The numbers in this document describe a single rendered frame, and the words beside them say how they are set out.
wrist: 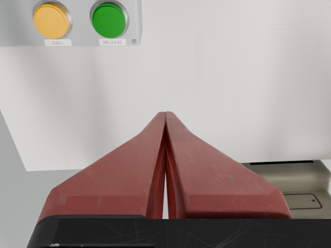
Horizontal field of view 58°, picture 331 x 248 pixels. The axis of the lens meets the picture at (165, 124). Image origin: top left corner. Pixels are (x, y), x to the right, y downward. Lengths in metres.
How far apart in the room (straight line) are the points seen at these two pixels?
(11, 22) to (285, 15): 0.39
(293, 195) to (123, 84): 0.51
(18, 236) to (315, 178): 2.14
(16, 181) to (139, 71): 1.66
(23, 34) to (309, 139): 0.53
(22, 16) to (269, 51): 0.37
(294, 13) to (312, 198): 0.47
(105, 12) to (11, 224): 2.18
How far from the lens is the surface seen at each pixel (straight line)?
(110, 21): 0.38
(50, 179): 2.00
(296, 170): 0.83
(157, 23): 0.49
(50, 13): 0.40
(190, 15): 0.49
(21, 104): 0.61
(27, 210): 2.29
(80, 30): 0.41
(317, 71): 0.58
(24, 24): 0.43
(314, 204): 0.81
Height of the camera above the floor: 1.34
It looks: 56 degrees down
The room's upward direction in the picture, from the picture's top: 180 degrees counter-clockwise
